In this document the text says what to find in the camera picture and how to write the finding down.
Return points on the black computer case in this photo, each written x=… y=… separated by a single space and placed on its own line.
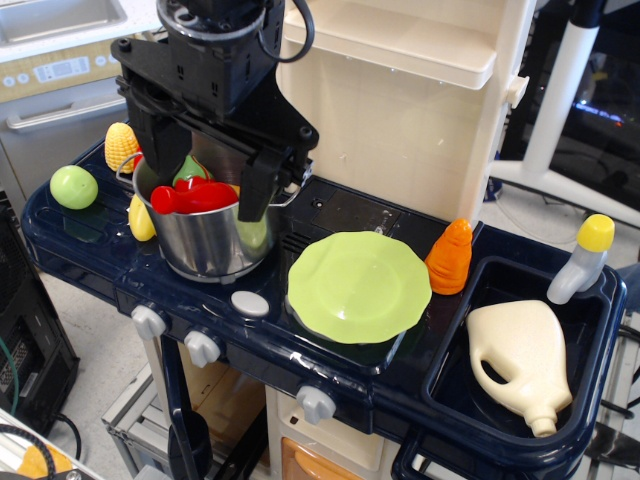
x=38 y=364

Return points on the orange toy drawer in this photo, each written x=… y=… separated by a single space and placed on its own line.
x=338 y=459

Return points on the grey round stove button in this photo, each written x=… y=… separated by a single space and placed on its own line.
x=249 y=304

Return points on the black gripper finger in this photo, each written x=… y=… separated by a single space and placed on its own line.
x=263 y=177
x=163 y=141

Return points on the yellow toy banana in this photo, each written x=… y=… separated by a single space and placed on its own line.
x=140 y=222

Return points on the green toy pear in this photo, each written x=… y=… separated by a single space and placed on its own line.
x=190 y=168

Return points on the stainless steel appliance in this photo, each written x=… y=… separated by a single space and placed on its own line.
x=58 y=92

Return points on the orange toy carrot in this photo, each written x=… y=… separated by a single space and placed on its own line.
x=449 y=259

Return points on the grey stove knob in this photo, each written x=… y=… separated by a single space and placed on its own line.
x=148 y=323
x=316 y=404
x=202 y=349

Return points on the grey stove knob left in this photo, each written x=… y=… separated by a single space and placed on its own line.
x=148 y=323

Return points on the dark blue toy kitchen counter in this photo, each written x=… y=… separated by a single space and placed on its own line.
x=417 y=390

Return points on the white metal stand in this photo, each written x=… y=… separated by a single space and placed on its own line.
x=534 y=172

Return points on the grey toy faucet yellow cap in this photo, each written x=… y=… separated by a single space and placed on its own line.
x=593 y=241

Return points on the red toy pepper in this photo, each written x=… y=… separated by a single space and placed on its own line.
x=194 y=195

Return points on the green toy apple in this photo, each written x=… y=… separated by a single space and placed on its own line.
x=74 y=187

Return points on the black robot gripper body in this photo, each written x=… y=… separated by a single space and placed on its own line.
x=215 y=72

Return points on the grey stove knob middle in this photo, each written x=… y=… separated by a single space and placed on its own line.
x=202 y=349

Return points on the grey stove knob right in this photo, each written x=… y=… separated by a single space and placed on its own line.
x=316 y=404

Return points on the cream toy kitchen cabinet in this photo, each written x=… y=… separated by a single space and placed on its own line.
x=409 y=97

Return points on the cream plastic jug bottle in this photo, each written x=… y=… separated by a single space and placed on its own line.
x=518 y=356

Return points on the yellow toy corn cob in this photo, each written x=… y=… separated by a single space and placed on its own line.
x=120 y=144

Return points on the light green plastic plate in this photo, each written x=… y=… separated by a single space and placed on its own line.
x=358 y=287

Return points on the silver metal pot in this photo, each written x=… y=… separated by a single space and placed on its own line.
x=215 y=246

